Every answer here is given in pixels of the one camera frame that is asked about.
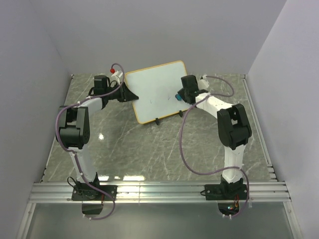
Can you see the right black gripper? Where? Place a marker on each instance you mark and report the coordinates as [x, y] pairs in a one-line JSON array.
[[181, 92]]

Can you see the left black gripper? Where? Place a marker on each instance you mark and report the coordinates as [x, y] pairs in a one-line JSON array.
[[126, 95]]

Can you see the blue whiteboard eraser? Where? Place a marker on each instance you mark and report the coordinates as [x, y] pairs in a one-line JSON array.
[[178, 97]]

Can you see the yellow framed whiteboard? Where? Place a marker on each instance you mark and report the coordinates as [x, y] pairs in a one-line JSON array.
[[156, 88]]

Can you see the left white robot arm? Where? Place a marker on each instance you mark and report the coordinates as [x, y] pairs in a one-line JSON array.
[[72, 126]]

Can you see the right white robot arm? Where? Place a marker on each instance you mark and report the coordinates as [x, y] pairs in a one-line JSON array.
[[234, 131]]

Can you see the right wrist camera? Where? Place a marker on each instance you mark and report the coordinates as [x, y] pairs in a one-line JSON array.
[[203, 83]]

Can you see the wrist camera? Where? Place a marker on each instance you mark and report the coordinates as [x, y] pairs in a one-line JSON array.
[[203, 83], [116, 76]]

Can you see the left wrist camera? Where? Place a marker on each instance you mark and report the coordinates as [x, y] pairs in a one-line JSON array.
[[116, 76]]

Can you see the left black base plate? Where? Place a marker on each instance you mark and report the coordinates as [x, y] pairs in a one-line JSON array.
[[85, 193]]

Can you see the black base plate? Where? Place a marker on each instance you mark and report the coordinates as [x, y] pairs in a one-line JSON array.
[[85, 193], [219, 192]]

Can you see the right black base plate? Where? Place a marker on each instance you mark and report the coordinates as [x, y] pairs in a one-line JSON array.
[[219, 192]]

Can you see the aluminium mounting rail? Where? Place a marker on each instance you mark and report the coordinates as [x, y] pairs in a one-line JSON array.
[[158, 192]]

